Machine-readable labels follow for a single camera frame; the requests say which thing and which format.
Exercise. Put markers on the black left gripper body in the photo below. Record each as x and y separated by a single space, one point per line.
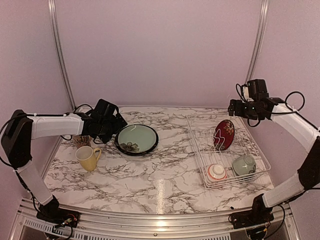
108 129

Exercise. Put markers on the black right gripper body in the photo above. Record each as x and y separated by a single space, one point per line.
249 111

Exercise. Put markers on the pale green plate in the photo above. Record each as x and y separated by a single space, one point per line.
136 138

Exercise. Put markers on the black striped rim plate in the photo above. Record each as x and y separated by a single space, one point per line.
156 142

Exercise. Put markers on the red floral plate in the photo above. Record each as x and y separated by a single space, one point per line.
223 135

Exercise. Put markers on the white coral pattern mug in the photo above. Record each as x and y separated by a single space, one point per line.
81 141

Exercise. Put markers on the yellow ceramic mug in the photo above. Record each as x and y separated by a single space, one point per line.
88 157

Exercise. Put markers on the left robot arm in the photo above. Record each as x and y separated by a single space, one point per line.
22 128

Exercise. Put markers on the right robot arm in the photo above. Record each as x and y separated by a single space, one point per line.
255 104

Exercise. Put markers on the pale green bowl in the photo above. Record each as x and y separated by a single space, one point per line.
244 165

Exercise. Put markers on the white red patterned bowl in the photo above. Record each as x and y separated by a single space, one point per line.
216 172

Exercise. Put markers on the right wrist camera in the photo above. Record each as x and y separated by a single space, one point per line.
244 91

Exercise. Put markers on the white wire dish rack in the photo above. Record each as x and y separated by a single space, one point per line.
201 130

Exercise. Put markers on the right aluminium frame post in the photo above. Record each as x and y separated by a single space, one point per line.
258 42

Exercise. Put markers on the aluminium frame post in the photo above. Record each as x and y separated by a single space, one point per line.
59 52
258 42

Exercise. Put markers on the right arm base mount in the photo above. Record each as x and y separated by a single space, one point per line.
258 214

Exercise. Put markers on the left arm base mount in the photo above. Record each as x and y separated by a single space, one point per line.
51 212

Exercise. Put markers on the front aluminium table rail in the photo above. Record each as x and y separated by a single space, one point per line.
106 225

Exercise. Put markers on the left aluminium frame post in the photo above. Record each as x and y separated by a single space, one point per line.
59 52

